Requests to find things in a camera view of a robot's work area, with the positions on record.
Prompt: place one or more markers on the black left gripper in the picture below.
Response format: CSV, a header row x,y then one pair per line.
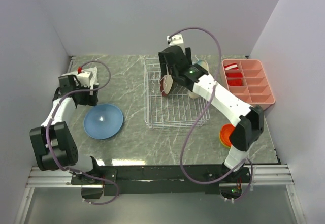
x,y
90,100

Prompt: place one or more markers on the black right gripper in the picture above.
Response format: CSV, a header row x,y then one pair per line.
x,y
163,64

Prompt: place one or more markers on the brown rimmed plate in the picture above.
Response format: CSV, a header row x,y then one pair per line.
x,y
166,83

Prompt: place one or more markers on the cream and blue plate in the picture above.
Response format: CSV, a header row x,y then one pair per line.
x,y
204,65

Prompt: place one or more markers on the white wire dish rack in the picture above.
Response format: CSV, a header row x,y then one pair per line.
x,y
177,109

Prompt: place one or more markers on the light blue plate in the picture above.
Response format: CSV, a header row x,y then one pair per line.
x,y
103,121

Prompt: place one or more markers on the orange plastic bowl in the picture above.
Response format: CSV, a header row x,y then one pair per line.
x,y
227,129

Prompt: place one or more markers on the yellow-green plastic bowl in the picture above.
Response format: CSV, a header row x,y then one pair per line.
x,y
225,141

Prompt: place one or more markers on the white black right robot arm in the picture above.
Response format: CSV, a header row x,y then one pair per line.
x,y
247,120

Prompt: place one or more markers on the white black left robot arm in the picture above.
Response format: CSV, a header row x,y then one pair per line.
x,y
53,142

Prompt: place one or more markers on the white folded cloth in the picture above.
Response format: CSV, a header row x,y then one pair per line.
x,y
94,78

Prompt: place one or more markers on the red white cup in tray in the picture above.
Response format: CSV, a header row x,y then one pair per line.
x,y
231,66

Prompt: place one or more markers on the pink compartment organizer tray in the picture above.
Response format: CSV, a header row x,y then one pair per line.
x,y
255,88

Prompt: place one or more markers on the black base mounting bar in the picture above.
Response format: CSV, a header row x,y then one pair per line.
x,y
125,180

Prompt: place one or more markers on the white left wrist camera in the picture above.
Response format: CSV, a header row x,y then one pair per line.
x,y
84,77

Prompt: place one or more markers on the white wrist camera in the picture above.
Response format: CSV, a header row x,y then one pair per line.
x,y
84,77
176,40

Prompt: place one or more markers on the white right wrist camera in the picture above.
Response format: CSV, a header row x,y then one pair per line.
x,y
176,40

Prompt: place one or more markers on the aluminium frame rail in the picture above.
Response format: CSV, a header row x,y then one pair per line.
x,y
143,160

